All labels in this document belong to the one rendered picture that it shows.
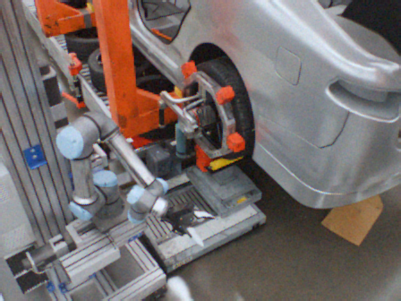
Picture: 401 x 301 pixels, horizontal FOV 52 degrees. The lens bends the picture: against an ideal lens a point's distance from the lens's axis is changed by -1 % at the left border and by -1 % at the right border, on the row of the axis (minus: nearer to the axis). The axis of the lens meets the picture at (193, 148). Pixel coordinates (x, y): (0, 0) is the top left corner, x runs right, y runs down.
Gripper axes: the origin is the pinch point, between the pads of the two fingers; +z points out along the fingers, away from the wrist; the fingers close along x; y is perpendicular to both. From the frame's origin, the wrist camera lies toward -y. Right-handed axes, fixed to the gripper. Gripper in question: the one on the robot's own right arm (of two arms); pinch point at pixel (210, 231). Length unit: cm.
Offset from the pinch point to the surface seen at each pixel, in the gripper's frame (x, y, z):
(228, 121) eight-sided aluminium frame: -91, 16, -12
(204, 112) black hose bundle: -87, 16, -26
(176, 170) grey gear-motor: -131, 115, -28
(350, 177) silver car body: -57, -13, 51
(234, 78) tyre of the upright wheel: -109, 0, -21
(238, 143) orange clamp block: -85, 23, 0
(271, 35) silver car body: -85, -45, -14
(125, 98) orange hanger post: -108, 52, -79
